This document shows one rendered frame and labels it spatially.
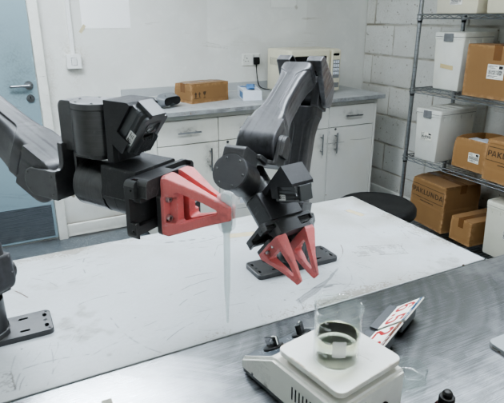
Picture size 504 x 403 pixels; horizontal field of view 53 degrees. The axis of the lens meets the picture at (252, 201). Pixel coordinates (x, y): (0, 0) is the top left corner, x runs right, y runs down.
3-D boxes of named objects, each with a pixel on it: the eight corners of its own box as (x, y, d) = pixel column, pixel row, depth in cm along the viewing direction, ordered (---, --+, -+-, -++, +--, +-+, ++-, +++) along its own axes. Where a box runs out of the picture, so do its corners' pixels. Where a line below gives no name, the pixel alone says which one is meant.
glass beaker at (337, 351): (370, 363, 67) (375, 307, 64) (337, 384, 63) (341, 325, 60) (330, 338, 72) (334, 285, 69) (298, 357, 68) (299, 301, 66)
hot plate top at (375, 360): (276, 352, 70) (276, 346, 70) (337, 322, 77) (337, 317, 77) (340, 401, 61) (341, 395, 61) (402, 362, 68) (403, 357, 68)
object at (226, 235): (220, 322, 57) (218, 193, 52) (225, 318, 58) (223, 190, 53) (230, 325, 57) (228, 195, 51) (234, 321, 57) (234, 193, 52)
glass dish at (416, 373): (398, 363, 80) (400, 351, 80) (433, 378, 77) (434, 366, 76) (382, 381, 76) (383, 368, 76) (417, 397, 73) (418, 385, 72)
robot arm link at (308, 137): (298, 234, 102) (322, 73, 101) (267, 229, 105) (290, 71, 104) (307, 233, 108) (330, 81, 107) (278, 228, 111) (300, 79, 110)
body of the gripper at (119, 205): (197, 159, 59) (148, 150, 63) (137, 183, 51) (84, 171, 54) (198, 211, 61) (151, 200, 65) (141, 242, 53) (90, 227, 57)
